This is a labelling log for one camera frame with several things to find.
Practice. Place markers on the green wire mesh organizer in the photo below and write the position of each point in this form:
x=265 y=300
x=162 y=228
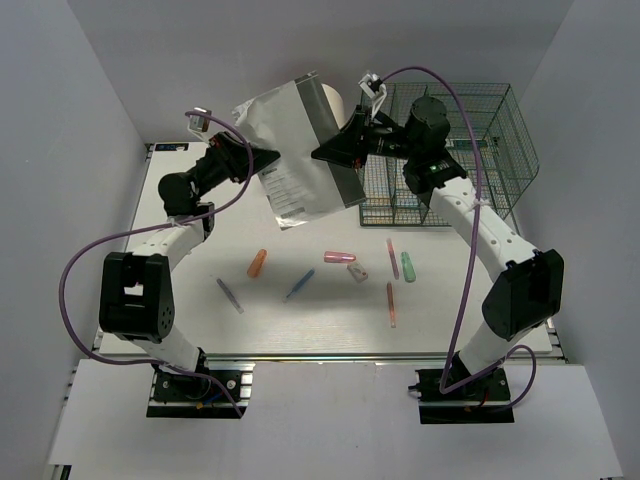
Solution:
x=509 y=160

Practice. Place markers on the white paper booklet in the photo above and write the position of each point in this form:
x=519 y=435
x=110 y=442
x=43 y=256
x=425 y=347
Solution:
x=299 y=188

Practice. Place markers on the pink highlighter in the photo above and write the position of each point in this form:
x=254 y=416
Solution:
x=338 y=257

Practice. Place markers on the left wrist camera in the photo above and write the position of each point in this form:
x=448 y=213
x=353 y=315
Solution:
x=198 y=121

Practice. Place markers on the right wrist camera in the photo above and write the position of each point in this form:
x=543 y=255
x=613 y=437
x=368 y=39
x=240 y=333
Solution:
x=375 y=89

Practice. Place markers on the round drawer storage box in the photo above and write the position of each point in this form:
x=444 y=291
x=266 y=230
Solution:
x=332 y=111

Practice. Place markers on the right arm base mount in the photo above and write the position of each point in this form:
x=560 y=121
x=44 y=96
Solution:
x=484 y=401

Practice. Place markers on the black label sticker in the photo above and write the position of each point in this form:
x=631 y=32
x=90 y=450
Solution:
x=171 y=147

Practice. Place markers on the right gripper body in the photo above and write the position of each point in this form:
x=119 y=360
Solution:
x=385 y=139

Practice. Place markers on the purple pen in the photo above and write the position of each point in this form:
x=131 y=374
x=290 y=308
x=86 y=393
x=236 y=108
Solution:
x=230 y=295

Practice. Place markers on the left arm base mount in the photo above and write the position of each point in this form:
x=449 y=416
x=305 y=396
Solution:
x=174 y=396

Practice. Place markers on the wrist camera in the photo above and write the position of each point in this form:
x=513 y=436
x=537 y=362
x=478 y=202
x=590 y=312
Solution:
x=375 y=89
x=198 y=121

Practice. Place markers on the orange highlighter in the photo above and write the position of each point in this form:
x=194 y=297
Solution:
x=257 y=264

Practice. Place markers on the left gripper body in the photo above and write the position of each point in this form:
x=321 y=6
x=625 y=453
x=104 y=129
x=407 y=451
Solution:
x=222 y=165

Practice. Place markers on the white eraser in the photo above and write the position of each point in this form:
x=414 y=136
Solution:
x=357 y=272

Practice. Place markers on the orange pen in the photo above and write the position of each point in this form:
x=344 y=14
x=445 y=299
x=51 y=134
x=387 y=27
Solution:
x=391 y=304

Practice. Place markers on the green highlighter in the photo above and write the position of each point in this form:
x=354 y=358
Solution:
x=408 y=268

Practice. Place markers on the pink pen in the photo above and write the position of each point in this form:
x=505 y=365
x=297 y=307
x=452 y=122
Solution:
x=393 y=259

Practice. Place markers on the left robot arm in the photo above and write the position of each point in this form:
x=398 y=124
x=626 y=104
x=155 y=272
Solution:
x=136 y=302

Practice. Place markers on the blue pen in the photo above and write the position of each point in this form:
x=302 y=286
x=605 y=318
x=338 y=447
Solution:
x=299 y=285

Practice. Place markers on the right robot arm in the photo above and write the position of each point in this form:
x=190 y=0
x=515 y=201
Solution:
x=527 y=283

